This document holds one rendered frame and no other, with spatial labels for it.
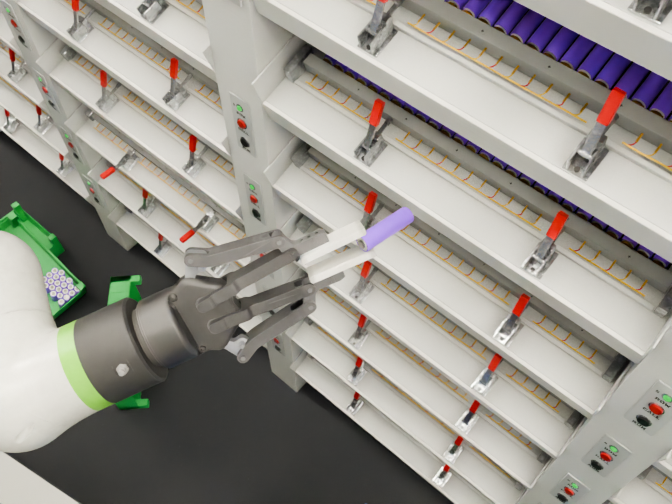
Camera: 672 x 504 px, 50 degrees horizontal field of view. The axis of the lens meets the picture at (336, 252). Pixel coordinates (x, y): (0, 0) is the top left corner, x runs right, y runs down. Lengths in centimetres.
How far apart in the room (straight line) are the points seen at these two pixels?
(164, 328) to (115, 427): 137
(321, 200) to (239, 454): 97
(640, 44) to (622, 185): 17
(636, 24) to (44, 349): 59
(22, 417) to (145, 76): 81
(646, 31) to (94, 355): 55
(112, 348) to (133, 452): 133
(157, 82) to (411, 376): 73
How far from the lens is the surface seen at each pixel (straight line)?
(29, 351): 76
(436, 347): 127
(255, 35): 99
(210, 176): 148
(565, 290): 92
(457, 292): 110
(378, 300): 130
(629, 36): 64
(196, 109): 133
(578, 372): 109
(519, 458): 144
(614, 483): 121
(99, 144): 186
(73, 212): 246
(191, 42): 117
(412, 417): 163
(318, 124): 103
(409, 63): 83
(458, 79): 82
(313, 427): 199
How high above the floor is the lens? 189
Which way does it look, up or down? 58 degrees down
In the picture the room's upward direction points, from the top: straight up
